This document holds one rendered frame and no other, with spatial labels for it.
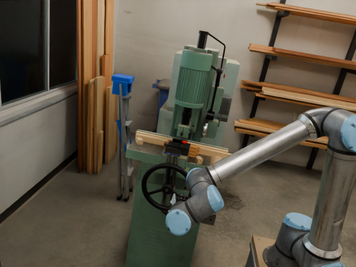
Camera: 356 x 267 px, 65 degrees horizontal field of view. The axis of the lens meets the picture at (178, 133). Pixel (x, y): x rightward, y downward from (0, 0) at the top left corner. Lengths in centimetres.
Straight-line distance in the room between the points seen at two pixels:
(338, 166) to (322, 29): 321
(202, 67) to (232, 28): 246
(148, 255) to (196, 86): 117
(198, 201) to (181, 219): 8
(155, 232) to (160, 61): 269
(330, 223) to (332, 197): 11
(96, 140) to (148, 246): 143
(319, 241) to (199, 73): 98
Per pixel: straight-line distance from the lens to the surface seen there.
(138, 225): 194
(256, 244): 171
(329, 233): 131
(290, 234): 150
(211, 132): 189
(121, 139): 255
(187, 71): 159
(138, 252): 208
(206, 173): 112
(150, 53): 410
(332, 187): 120
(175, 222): 103
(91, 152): 311
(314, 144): 397
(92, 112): 295
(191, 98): 161
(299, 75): 420
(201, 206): 101
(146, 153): 167
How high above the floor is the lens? 160
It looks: 20 degrees down
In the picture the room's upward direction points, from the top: 10 degrees clockwise
